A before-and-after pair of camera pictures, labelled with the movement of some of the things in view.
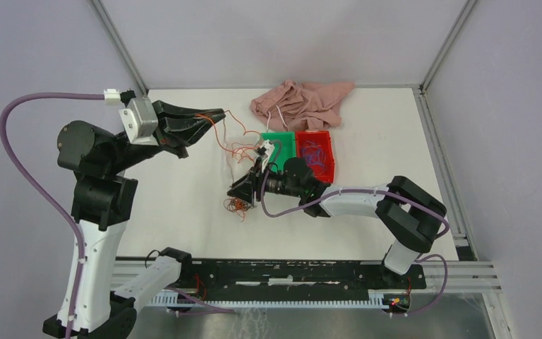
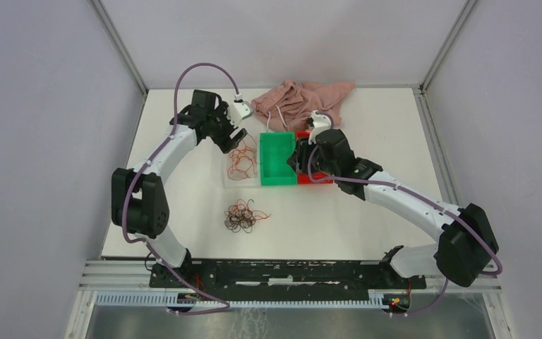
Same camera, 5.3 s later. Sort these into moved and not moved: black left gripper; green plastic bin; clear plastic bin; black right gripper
Moved: black left gripper; black right gripper
Not moved: clear plastic bin; green plastic bin
